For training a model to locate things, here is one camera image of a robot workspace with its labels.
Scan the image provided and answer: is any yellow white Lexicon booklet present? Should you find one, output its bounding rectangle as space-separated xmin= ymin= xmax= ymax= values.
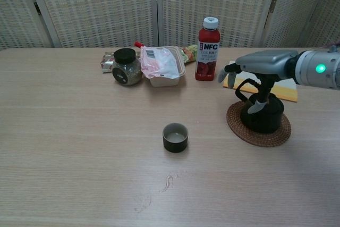
xmin=222 ymin=61 xmax=299 ymax=103

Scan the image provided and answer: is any woven folding screen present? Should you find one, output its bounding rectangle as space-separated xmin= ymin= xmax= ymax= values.
xmin=0 ymin=0 xmax=340 ymax=50

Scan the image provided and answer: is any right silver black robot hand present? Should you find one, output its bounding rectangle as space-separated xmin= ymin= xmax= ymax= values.
xmin=217 ymin=49 xmax=300 ymax=114

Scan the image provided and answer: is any gold red snack packet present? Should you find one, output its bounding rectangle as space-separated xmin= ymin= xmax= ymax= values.
xmin=100 ymin=51 xmax=116 ymax=74

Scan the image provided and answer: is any black teapot with loop handle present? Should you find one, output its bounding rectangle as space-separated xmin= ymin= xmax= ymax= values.
xmin=235 ymin=79 xmax=285 ymax=134

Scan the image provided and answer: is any small dark ceramic cup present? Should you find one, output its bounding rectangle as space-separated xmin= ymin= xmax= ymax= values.
xmin=162 ymin=122 xmax=189 ymax=154

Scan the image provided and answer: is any round woven rattan coaster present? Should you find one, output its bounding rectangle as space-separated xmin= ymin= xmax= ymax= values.
xmin=226 ymin=101 xmax=292 ymax=148

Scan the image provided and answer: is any green orange snack packet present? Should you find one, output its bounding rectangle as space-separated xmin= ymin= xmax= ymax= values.
xmin=181 ymin=45 xmax=199 ymax=64

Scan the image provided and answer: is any glass jar with black lid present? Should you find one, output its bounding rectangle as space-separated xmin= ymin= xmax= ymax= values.
xmin=111 ymin=48 xmax=142 ymax=87

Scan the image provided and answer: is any pink white plastic pouch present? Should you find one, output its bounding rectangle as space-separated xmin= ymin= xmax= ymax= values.
xmin=140 ymin=46 xmax=180 ymax=80

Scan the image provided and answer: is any beige plastic food container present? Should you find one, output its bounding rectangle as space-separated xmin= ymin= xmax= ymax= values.
xmin=144 ymin=46 xmax=187 ymax=88

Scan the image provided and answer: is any red NFC juice bottle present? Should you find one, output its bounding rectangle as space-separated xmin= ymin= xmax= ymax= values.
xmin=195 ymin=16 xmax=222 ymax=82

